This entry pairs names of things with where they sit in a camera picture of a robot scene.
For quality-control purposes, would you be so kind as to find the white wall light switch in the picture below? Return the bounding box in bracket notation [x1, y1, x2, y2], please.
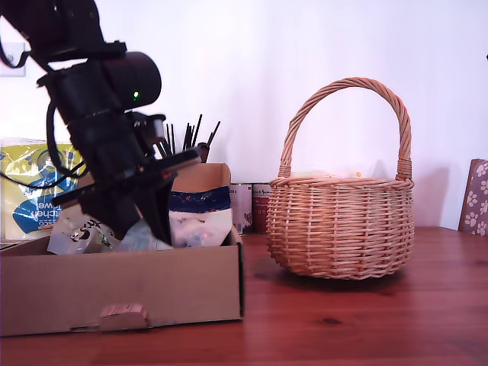
[0, 41, 27, 79]

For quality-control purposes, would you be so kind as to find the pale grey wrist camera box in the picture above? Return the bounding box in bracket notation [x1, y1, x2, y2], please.
[129, 112, 169, 148]

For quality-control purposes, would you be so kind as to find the long white Galaxy bag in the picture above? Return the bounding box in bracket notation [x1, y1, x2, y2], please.
[116, 208, 234, 252]

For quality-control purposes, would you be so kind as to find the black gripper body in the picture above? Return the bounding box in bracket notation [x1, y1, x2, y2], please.
[51, 109, 203, 209]

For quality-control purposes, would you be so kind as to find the paw print patterned box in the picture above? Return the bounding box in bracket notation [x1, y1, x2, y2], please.
[457, 159, 488, 238]

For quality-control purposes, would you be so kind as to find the yellow kitchen towel pack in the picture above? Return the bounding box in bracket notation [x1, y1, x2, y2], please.
[0, 137, 92, 241]

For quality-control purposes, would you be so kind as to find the brown cardboard box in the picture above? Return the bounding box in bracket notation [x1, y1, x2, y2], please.
[0, 162, 245, 337]

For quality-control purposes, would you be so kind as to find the white label tin can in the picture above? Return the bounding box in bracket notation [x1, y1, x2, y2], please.
[228, 183, 254, 236]

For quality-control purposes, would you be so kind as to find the woven wicker basket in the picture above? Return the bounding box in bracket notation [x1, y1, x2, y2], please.
[265, 76, 416, 282]

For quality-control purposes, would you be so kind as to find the red and white egg bag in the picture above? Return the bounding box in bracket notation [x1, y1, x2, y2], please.
[289, 169, 386, 180]

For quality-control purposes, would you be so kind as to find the blue Terry's egg bag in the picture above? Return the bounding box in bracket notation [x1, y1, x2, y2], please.
[169, 185, 233, 213]

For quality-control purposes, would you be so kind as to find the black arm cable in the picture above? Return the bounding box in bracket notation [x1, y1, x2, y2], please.
[46, 101, 91, 182]
[0, 37, 31, 69]

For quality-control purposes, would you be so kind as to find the small white Galaxy bag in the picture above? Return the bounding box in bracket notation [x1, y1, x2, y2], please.
[46, 213, 117, 255]

